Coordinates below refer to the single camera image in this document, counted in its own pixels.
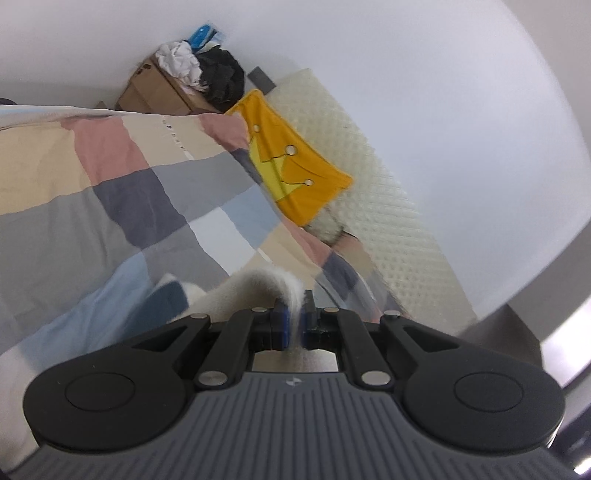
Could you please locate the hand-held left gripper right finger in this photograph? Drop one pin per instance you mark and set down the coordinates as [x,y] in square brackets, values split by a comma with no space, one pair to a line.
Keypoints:
[308,325]

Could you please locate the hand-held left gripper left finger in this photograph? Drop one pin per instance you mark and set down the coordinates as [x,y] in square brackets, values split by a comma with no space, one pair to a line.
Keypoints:
[282,323]

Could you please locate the cream striped fuzzy sweater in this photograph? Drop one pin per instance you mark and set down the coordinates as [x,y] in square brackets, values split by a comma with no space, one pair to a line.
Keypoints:
[249,295]

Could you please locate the checked pillow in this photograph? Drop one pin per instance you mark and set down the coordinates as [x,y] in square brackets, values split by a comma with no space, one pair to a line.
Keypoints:
[355,272]

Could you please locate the cream quilted headboard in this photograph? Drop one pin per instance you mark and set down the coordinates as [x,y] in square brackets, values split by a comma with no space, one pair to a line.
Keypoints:
[392,207]

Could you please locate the yellow crown pillow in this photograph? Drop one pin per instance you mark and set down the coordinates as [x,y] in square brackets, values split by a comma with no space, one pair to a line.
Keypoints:
[295,170]

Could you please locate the checked patchwork quilt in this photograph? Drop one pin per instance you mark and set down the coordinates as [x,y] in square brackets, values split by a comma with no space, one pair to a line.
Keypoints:
[92,207]

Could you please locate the grey wardrobe with niche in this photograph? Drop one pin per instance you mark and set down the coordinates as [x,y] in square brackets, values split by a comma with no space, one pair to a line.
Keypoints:
[554,332]

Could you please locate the black garment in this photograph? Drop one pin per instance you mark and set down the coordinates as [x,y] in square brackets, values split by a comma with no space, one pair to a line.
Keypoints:
[224,78]

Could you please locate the cardboard box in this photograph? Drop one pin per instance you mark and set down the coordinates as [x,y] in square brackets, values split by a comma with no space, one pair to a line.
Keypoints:
[152,92]

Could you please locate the crumpled white cloth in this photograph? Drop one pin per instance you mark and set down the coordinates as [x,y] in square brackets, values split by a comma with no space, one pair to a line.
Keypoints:
[178,62]

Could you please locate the blue plastic packet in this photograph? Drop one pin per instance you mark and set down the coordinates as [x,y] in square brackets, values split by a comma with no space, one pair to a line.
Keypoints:
[203,34]

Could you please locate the grey wall socket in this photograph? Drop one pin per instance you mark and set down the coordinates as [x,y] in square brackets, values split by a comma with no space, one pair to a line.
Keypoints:
[262,78]

